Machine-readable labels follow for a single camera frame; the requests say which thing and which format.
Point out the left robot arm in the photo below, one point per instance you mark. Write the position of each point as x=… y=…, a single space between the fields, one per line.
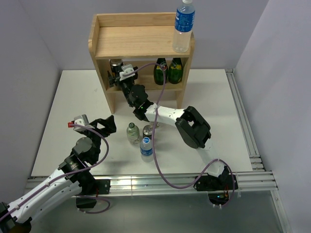
x=71 y=178

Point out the clear glass soda bottle left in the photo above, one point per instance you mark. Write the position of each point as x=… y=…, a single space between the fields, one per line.
x=133 y=133

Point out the green glass bottle right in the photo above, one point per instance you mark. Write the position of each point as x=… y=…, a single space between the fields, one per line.
x=175 y=72

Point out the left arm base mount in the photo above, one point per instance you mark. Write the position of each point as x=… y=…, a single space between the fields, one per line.
x=87 y=200

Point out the clear glass soda bottle rear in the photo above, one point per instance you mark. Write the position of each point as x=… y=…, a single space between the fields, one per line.
x=157 y=124

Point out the aluminium front rail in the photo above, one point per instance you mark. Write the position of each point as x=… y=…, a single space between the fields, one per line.
x=147 y=185

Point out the black soda can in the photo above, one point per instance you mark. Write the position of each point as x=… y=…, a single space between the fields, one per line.
x=116 y=66
x=147 y=131

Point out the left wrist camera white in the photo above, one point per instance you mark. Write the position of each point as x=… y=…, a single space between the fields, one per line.
x=79 y=120

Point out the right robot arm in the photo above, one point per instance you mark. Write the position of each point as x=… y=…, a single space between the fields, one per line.
x=193 y=128

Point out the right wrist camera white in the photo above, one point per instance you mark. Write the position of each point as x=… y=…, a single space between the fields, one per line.
x=127 y=71

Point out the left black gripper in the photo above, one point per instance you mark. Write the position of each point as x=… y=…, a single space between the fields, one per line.
x=110 y=127

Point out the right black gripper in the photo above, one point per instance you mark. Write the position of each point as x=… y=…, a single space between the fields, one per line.
x=113 y=81

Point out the green glass bottle left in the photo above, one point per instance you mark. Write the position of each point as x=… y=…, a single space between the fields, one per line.
x=160 y=71

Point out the aluminium rail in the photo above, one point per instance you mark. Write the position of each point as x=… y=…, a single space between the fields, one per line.
x=147 y=185
x=255 y=157

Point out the blue label water bottle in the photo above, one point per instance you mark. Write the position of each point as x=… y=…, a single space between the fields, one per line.
x=146 y=149
x=184 y=21

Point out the green glass bottle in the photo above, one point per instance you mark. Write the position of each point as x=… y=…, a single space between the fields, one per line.
x=175 y=72
x=160 y=71

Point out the black soda can rear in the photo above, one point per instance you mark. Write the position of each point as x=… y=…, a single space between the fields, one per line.
x=147 y=131

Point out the aluminium right rail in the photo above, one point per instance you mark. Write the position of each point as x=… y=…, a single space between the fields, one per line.
x=255 y=157

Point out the blue label water bottle front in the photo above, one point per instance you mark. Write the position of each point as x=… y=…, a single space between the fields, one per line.
x=146 y=149

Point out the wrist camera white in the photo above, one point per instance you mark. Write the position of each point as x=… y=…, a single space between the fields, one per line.
x=79 y=120
x=127 y=71

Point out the wooden two-tier shelf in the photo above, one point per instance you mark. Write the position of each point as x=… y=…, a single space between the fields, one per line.
x=136 y=38

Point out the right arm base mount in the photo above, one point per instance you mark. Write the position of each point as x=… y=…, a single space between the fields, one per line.
x=220 y=189

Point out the clear glass soda bottle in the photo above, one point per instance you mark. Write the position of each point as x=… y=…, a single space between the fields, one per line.
x=157 y=124
x=133 y=133

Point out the black soda can front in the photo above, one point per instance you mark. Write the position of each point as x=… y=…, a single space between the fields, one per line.
x=116 y=66

